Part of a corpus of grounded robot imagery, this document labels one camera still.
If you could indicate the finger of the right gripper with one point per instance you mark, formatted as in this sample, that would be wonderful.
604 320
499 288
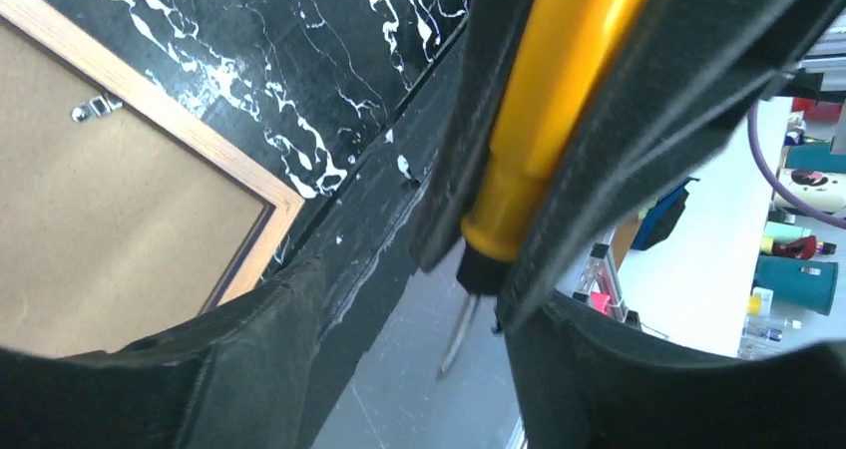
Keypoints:
487 50
686 74

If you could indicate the background clutter bottles shelf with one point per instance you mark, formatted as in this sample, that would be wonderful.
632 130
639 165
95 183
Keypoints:
799 277

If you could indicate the silver frame retaining clip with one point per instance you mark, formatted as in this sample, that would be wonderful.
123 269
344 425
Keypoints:
97 107

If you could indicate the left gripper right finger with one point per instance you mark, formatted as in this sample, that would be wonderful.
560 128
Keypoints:
584 380

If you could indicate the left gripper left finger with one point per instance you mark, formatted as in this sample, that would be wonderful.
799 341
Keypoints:
234 377

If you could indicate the blue photo frame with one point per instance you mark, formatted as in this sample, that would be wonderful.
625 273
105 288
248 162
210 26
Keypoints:
123 226

